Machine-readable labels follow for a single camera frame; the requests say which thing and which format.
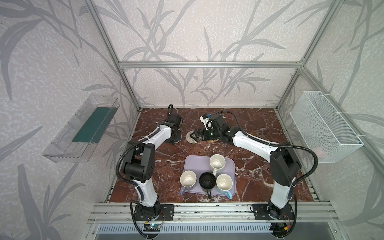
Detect white patterned round coaster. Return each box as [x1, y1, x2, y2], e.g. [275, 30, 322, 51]
[186, 131, 200, 144]

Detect beige ceramic mug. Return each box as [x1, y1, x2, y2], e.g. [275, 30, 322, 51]
[172, 129, 182, 143]

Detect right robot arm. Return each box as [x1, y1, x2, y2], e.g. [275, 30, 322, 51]
[186, 111, 319, 212]

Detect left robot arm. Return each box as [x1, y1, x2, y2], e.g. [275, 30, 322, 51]
[115, 113, 183, 216]

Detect lavender tray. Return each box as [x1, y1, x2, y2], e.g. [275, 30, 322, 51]
[184, 155, 237, 197]

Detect white speckled mug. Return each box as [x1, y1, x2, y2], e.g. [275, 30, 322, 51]
[209, 154, 226, 177]

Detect black mug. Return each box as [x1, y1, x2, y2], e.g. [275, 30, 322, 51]
[199, 172, 216, 199]

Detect white mug blue outside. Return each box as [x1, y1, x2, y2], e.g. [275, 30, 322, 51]
[216, 174, 233, 200]

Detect pink object in basket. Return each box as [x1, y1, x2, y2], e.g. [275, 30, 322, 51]
[312, 147, 326, 159]

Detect green circuit board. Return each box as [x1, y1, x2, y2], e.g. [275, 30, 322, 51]
[144, 222, 163, 232]

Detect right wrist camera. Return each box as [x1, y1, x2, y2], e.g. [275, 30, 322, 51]
[200, 114, 212, 130]

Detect white mug purple handle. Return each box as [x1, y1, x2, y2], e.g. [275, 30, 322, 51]
[180, 171, 197, 195]

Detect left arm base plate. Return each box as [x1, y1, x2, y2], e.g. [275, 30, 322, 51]
[134, 202, 175, 221]

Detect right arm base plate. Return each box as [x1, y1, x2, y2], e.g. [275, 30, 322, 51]
[250, 202, 295, 220]

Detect clear plastic wall bin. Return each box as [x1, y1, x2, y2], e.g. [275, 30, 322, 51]
[43, 94, 120, 163]

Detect white wire mesh basket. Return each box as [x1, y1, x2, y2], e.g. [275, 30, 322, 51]
[290, 91, 364, 164]

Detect aluminium mounting rail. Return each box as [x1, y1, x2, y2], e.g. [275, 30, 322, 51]
[87, 202, 340, 224]

